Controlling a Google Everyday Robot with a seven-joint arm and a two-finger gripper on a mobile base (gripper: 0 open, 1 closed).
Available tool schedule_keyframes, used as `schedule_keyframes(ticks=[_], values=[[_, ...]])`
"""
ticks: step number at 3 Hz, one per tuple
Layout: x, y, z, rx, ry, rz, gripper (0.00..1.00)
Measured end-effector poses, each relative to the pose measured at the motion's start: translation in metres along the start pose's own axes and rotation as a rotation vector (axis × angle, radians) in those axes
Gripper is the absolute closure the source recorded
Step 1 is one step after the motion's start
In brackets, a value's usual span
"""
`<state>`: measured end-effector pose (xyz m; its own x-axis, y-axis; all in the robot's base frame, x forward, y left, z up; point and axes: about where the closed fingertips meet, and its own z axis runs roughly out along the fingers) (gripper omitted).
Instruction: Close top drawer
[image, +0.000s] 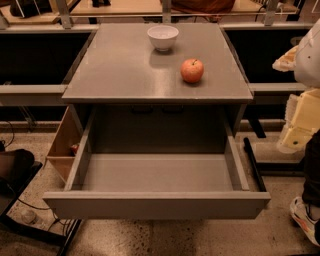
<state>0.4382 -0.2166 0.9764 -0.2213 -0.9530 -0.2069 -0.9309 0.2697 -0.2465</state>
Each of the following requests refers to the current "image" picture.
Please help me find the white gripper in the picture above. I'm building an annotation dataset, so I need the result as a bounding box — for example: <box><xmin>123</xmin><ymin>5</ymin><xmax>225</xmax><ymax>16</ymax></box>
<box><xmin>277</xmin><ymin>89</ymin><xmax>320</xmax><ymax>154</ymax></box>

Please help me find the red item in box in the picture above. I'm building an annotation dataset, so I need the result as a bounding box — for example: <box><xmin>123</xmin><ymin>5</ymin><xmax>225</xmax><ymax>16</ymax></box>
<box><xmin>70</xmin><ymin>144</ymin><xmax>79</xmax><ymax>155</ymax></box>

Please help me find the grey drawer cabinet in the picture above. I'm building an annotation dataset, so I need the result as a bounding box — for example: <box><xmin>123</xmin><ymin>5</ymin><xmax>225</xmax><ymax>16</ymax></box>
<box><xmin>63</xmin><ymin>23</ymin><xmax>252</xmax><ymax>153</ymax></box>

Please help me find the grey top drawer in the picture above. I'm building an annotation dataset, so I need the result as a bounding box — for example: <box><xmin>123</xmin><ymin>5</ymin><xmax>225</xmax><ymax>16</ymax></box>
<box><xmin>44</xmin><ymin>105</ymin><xmax>270</xmax><ymax>220</ymax></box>

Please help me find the red apple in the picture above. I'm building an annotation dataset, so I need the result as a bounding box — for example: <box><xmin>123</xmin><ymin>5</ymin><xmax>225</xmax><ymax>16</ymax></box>
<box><xmin>180</xmin><ymin>59</ymin><xmax>204</xmax><ymax>83</ymax></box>

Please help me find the white orange sneaker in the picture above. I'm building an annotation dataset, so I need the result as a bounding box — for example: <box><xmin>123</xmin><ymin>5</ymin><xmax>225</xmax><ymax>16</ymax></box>
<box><xmin>290</xmin><ymin>197</ymin><xmax>320</xmax><ymax>247</ymax></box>

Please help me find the black floor cable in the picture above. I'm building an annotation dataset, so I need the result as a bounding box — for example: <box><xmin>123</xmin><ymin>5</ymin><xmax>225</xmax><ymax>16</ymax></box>
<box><xmin>16</xmin><ymin>198</ymin><xmax>73</xmax><ymax>234</ymax></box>

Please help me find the black metal stand base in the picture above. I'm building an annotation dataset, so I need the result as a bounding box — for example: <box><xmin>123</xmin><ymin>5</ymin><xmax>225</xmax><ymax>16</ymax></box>
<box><xmin>243</xmin><ymin>118</ymin><xmax>306</xmax><ymax>193</ymax></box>

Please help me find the white ceramic bowl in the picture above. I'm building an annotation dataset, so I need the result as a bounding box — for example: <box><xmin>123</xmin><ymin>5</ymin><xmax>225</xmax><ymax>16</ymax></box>
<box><xmin>147</xmin><ymin>25</ymin><xmax>179</xmax><ymax>51</ymax></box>

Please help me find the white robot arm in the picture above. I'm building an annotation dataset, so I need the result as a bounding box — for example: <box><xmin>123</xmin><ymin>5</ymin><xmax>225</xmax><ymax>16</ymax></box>
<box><xmin>272</xmin><ymin>20</ymin><xmax>320</xmax><ymax>154</ymax></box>

